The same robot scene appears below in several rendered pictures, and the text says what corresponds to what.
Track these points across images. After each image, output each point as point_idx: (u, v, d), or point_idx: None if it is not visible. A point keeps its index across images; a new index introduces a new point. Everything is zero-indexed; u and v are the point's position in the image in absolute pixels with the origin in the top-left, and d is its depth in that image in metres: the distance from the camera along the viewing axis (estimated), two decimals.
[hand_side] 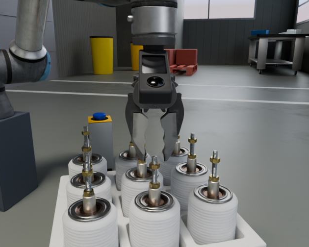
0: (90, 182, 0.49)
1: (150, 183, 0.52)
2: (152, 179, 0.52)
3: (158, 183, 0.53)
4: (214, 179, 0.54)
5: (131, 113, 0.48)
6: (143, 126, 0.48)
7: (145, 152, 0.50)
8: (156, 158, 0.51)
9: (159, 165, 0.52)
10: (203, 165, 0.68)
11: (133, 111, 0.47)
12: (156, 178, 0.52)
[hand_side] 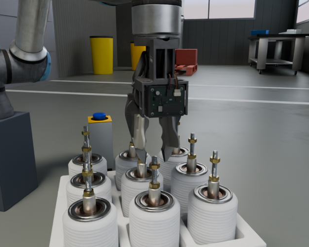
0: (90, 182, 0.49)
1: (150, 183, 0.52)
2: (152, 179, 0.52)
3: (158, 183, 0.53)
4: (214, 179, 0.54)
5: None
6: (163, 123, 0.51)
7: (162, 151, 0.51)
8: (156, 158, 0.51)
9: (159, 165, 0.52)
10: (203, 165, 0.68)
11: None
12: (156, 178, 0.52)
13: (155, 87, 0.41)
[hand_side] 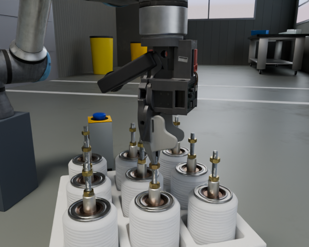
0: (90, 182, 0.49)
1: (150, 183, 0.52)
2: (152, 179, 0.52)
3: (158, 183, 0.53)
4: (214, 179, 0.54)
5: None
6: None
7: (154, 151, 0.51)
8: (156, 158, 0.51)
9: (159, 165, 0.52)
10: (203, 165, 0.68)
11: None
12: (156, 178, 0.52)
13: (189, 85, 0.44)
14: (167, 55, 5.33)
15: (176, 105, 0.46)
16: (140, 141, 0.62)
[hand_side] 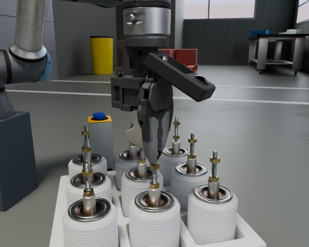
0: (90, 182, 0.49)
1: None
2: (153, 178, 0.52)
3: (156, 186, 0.52)
4: (214, 179, 0.54)
5: (148, 119, 0.45)
6: (156, 128, 0.48)
7: (154, 154, 0.50)
8: (156, 160, 0.51)
9: (156, 167, 0.51)
10: (203, 165, 0.68)
11: (149, 116, 0.46)
12: (153, 179, 0.52)
13: None
14: (167, 55, 5.33)
15: None
16: None
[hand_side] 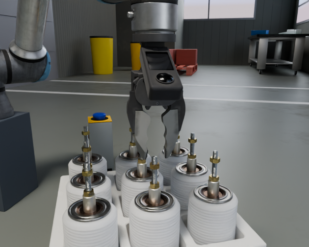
0: (90, 182, 0.49)
1: None
2: (153, 178, 0.53)
3: (156, 186, 0.52)
4: (214, 179, 0.54)
5: (133, 111, 0.47)
6: (145, 124, 0.48)
7: (146, 150, 0.50)
8: (156, 160, 0.51)
9: (156, 167, 0.51)
10: (203, 165, 0.68)
11: (135, 108, 0.47)
12: (153, 179, 0.52)
13: None
14: None
15: None
16: None
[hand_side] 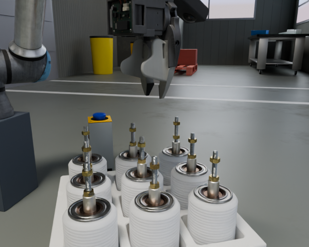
0: (90, 182, 0.49)
1: None
2: (153, 178, 0.53)
3: (156, 186, 0.52)
4: (214, 179, 0.54)
5: (176, 40, 0.43)
6: None
7: (161, 87, 0.47)
8: (156, 160, 0.51)
9: (156, 167, 0.51)
10: (203, 165, 0.68)
11: (174, 37, 0.44)
12: (153, 179, 0.52)
13: (114, 4, 0.42)
14: None
15: None
16: (140, 141, 0.62)
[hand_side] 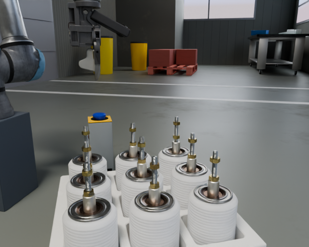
0: (90, 182, 0.49)
1: None
2: (153, 178, 0.53)
3: (156, 186, 0.52)
4: (214, 179, 0.54)
5: (99, 50, 0.79)
6: None
7: (96, 74, 0.84)
8: (156, 160, 0.51)
9: (156, 167, 0.51)
10: (203, 165, 0.68)
11: (99, 48, 0.79)
12: (153, 179, 0.52)
13: None
14: (167, 55, 5.33)
15: None
16: (140, 141, 0.62)
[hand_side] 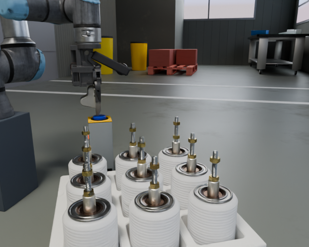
0: (90, 182, 0.49)
1: None
2: (153, 178, 0.53)
3: (156, 186, 0.52)
4: (214, 179, 0.54)
5: (100, 88, 0.82)
6: None
7: (97, 110, 0.87)
8: (156, 160, 0.51)
9: (156, 167, 0.51)
10: (203, 165, 0.68)
11: (100, 87, 0.83)
12: (153, 179, 0.52)
13: None
14: (167, 55, 5.33)
15: None
16: (140, 141, 0.62)
